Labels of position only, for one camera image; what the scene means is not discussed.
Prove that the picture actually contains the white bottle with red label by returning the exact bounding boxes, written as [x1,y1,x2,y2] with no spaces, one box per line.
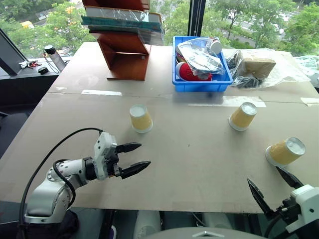
[208,37,223,54]

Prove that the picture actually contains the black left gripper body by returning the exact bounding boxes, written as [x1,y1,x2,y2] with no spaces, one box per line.
[106,145,124,179]

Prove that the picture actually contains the clear tape strip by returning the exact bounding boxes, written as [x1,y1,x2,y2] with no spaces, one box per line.
[300,97,319,107]

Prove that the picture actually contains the short black left arm cable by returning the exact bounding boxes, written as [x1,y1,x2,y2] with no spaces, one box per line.
[52,159,77,208]

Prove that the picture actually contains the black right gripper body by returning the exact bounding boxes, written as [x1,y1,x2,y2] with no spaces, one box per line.
[270,198,300,225]

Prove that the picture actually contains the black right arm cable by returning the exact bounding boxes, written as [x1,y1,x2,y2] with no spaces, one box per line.
[263,214,284,239]

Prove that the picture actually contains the red round container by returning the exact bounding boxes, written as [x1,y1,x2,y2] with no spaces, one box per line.
[175,62,214,82]

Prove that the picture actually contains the brown cardboard package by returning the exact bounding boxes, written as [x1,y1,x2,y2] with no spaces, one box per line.
[242,57,277,79]

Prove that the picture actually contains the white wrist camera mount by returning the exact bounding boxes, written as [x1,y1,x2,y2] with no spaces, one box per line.
[93,131,118,181]
[285,184,319,235]

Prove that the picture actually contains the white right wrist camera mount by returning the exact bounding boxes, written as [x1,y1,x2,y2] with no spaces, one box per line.
[285,184,319,235]

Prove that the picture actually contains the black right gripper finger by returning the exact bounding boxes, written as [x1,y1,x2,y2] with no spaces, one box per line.
[247,178,274,220]
[275,166,305,192]

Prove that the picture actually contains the dark slanted window frame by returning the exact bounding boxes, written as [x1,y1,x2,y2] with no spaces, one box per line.
[0,27,28,76]

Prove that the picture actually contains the white rounded robot leg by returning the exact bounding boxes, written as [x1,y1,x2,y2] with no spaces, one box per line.
[133,210,163,239]
[201,213,234,230]

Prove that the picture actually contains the black window frame post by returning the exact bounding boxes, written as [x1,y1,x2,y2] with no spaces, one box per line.
[187,0,207,38]

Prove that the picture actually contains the book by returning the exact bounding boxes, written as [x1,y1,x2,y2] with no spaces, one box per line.
[80,5,165,46]

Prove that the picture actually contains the grey robot torso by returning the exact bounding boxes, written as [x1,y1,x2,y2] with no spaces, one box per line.
[144,226,265,239]

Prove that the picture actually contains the clear plastic bag with items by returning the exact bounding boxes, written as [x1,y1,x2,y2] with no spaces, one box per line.
[221,48,311,90]

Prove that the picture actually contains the brown wooden zigzag shelf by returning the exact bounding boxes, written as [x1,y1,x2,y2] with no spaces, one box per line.
[81,0,152,81]

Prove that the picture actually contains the clear bottle with black cap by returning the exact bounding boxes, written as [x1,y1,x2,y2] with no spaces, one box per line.
[43,45,67,68]

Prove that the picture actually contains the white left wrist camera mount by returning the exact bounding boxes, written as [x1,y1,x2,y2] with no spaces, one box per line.
[93,131,118,181]

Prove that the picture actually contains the red and white small items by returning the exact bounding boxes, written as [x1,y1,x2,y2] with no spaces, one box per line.
[19,60,38,69]

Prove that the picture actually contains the yellow ribbed paper cup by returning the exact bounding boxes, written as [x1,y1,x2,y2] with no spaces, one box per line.
[265,137,307,167]
[228,102,258,132]
[129,104,154,134]

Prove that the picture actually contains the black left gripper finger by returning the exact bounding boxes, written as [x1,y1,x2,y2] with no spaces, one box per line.
[121,160,152,180]
[115,142,143,154]

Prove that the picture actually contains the crumpled clear plastic bag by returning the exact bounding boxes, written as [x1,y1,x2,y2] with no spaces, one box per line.
[175,37,226,76]

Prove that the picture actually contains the blue plastic bin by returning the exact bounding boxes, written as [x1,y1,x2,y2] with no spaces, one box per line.
[171,35,234,93]

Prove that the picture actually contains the bag of black parts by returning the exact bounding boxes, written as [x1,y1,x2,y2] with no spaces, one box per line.
[225,50,263,89]

